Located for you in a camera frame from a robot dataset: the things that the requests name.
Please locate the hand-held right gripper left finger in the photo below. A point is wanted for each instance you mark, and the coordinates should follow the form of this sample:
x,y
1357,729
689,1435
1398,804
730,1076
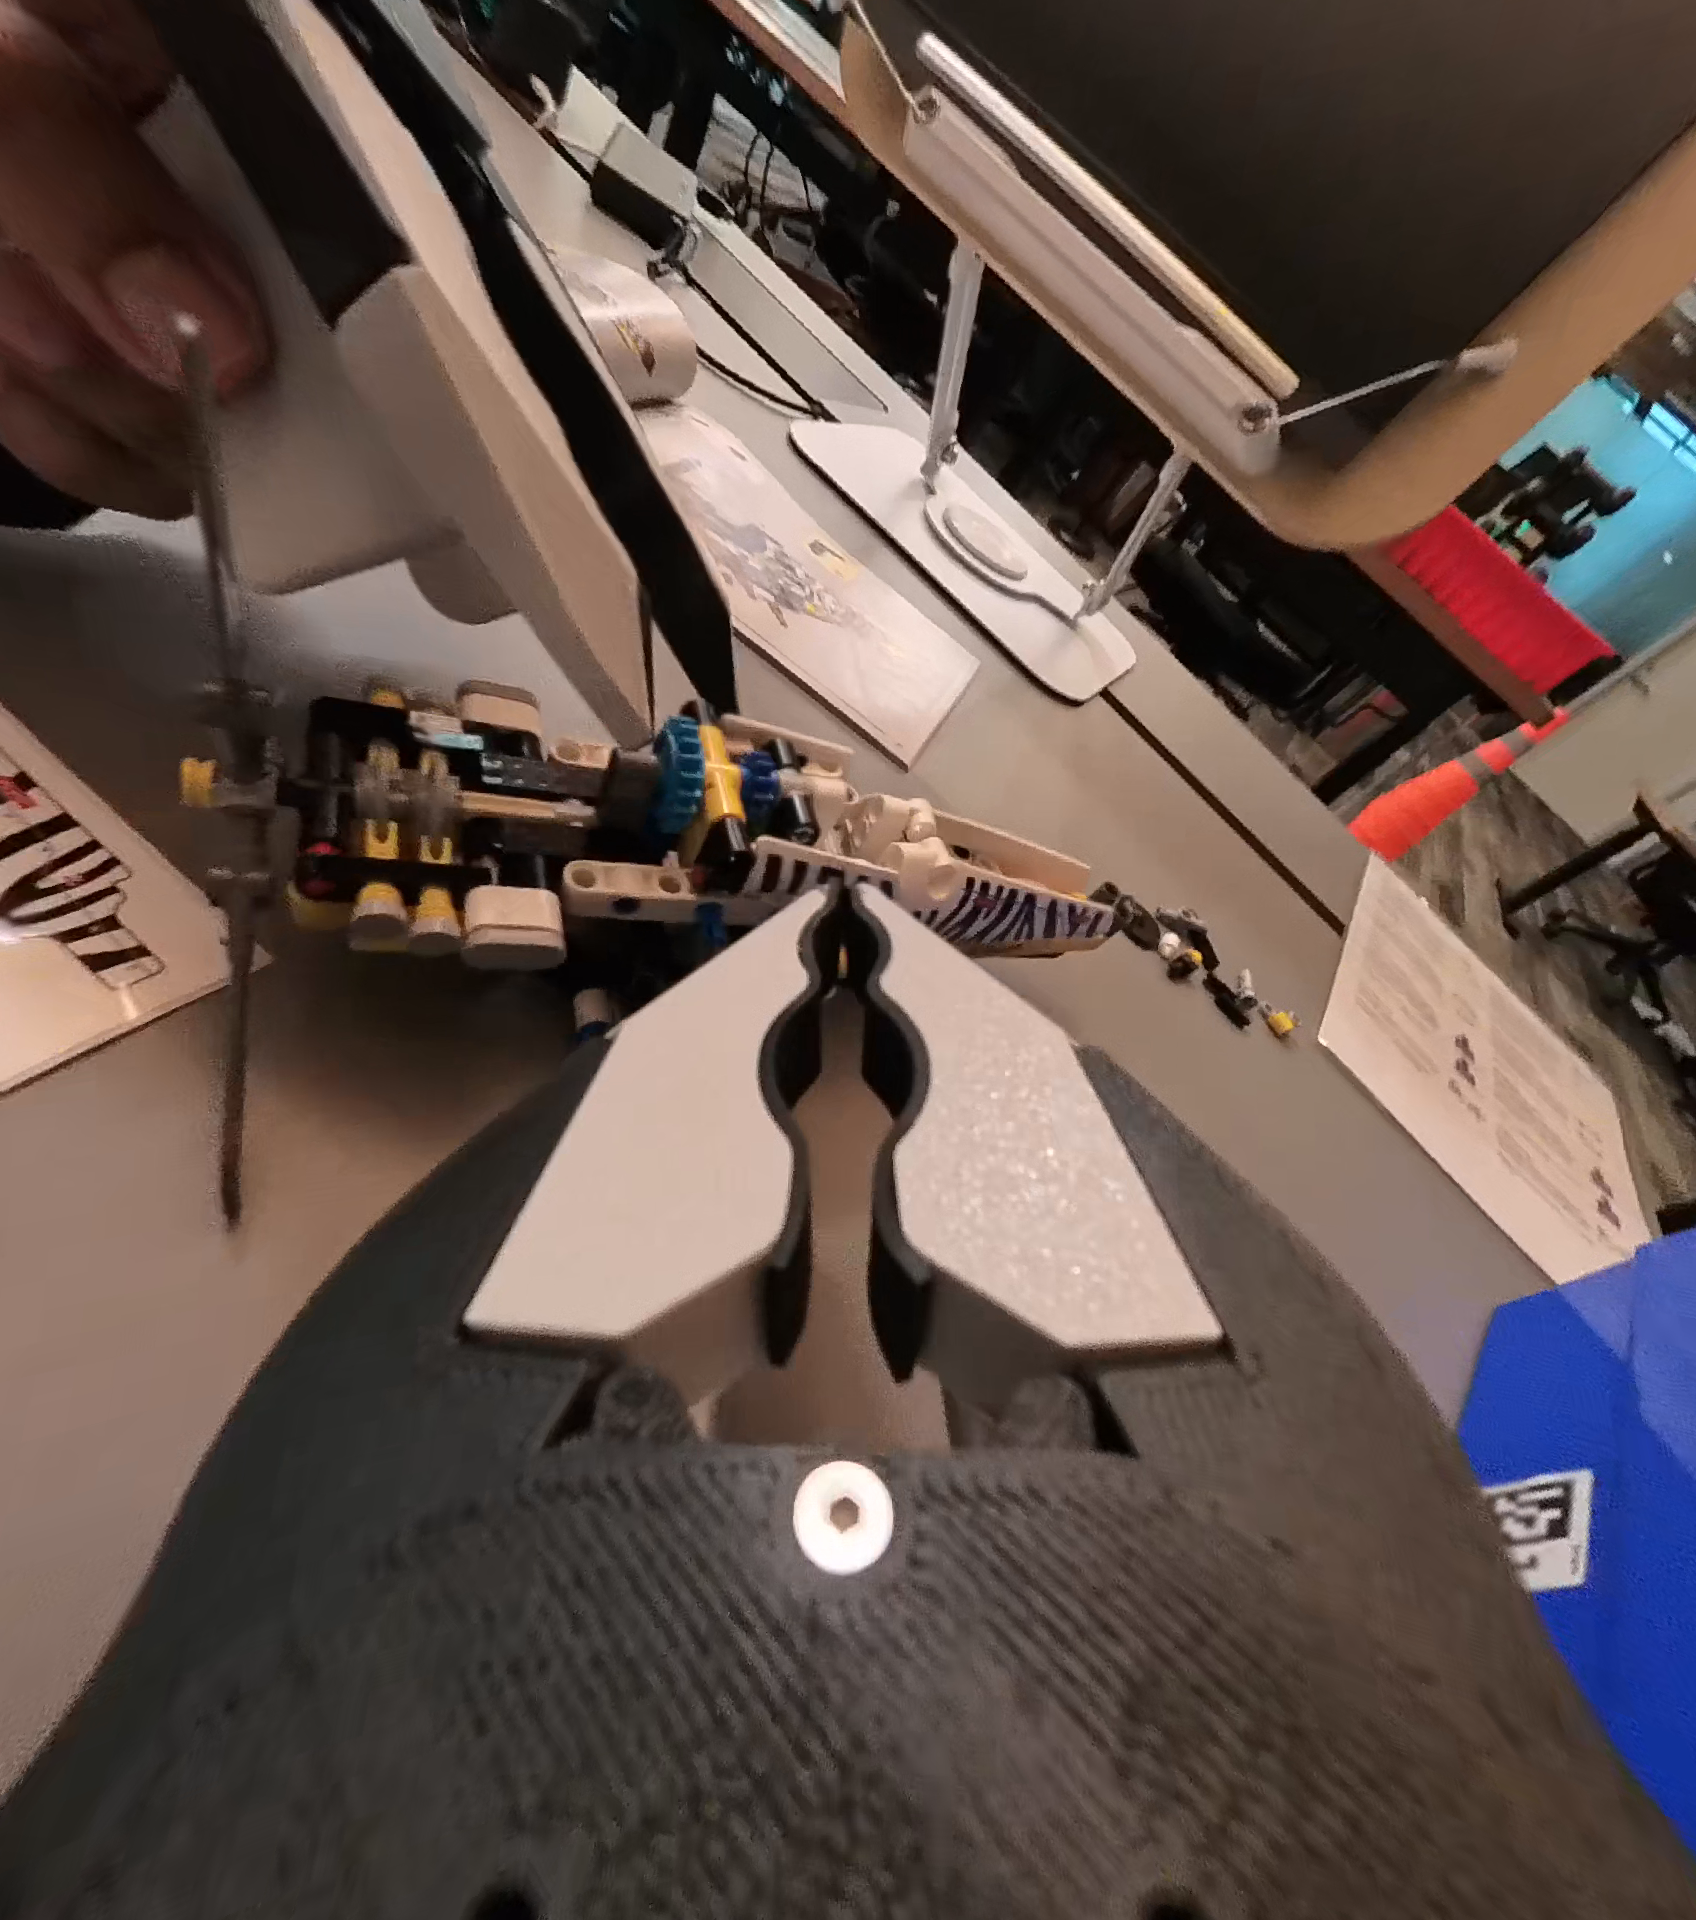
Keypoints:
x,y
668,1184

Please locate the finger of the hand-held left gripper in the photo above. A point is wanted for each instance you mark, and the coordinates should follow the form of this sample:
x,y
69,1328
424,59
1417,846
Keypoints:
x,y
668,571
549,481

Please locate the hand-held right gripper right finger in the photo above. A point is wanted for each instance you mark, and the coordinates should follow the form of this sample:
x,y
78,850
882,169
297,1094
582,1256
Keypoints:
x,y
1029,1200

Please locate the zebra striped lego plane model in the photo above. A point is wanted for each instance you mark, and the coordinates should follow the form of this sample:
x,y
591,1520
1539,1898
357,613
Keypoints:
x,y
519,810

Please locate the lego instruction booklet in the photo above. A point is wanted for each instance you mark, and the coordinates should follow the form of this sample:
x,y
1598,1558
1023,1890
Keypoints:
x,y
818,600

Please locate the loose small lego pieces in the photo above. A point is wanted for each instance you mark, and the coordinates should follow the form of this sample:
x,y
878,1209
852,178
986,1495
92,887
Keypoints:
x,y
1187,952

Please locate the person's left hand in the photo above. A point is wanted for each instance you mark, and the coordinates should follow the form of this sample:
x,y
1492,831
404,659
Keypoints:
x,y
22,180

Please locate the black power adapter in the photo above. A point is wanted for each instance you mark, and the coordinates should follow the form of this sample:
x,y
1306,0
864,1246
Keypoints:
x,y
639,173

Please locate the silver desk stand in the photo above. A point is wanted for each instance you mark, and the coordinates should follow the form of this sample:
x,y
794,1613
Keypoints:
x,y
998,585

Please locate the white printed paper sheet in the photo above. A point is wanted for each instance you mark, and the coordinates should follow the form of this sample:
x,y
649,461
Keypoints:
x,y
1479,1065

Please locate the orange traffic cone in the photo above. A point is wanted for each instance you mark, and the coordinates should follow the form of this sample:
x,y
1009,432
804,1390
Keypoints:
x,y
1418,794

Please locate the zebra striped sticker sheet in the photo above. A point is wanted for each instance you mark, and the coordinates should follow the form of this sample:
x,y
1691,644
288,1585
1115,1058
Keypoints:
x,y
8,901

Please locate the black office chair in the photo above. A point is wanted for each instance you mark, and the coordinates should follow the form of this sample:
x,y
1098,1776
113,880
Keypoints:
x,y
1672,930

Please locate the red ribbed panel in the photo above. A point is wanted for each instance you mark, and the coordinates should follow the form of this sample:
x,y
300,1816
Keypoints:
x,y
1492,600

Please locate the monitor with white stand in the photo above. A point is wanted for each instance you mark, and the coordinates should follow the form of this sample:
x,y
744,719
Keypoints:
x,y
1313,150

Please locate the blue box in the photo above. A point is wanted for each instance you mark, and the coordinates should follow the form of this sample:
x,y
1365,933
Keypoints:
x,y
1672,1650

